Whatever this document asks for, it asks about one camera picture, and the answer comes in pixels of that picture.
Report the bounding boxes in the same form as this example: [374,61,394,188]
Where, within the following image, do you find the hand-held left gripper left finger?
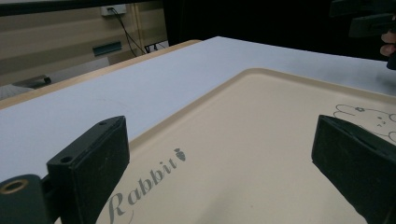
[46,115,131,224]

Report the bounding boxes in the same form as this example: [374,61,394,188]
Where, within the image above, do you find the white wall socket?
[100,4,128,17]

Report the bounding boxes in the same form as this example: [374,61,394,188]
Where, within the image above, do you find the black cable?
[106,7,168,56]

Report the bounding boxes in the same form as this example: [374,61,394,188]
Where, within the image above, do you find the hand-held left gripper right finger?
[311,114,396,224]

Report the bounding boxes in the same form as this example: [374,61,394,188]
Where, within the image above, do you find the beige plastic tray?
[54,67,396,224]

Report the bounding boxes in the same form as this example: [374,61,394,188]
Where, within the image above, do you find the dark green wall slot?
[92,41,123,58]

